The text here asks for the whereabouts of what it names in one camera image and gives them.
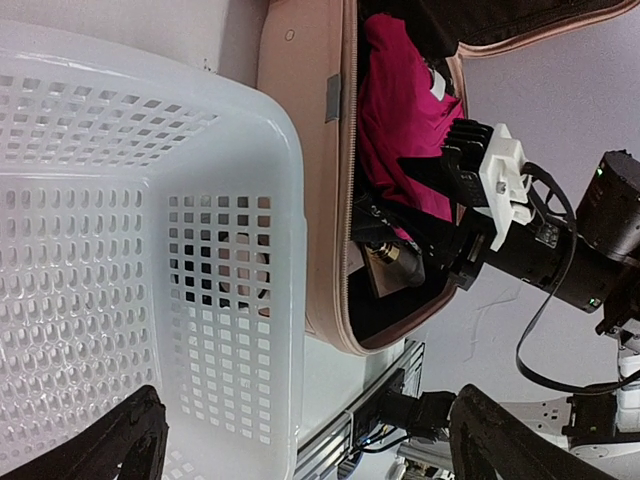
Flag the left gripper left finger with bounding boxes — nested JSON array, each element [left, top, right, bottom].
[[14, 385, 168, 479]]

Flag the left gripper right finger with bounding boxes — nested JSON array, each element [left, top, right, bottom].
[[450, 384, 600, 480]]

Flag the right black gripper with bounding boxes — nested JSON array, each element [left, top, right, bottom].
[[419, 199, 576, 301]]

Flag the black white patterned garment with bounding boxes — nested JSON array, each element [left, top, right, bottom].
[[350, 195, 422, 253]]

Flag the magenta t-shirt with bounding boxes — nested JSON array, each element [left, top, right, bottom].
[[357, 14, 463, 221]]

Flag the white perforated plastic basket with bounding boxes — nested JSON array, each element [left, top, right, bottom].
[[1, 20, 306, 479]]

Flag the pink hard-shell suitcase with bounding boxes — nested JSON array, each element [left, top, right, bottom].
[[258, 1, 639, 356]]

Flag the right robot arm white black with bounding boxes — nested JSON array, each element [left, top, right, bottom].
[[403, 147, 639, 458]]

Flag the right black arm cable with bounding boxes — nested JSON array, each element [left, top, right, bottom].
[[514, 162, 636, 394]]

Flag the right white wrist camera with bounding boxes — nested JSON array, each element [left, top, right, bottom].
[[442, 119, 533, 252]]

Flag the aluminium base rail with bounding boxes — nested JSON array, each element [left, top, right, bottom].
[[294, 337, 425, 479]]

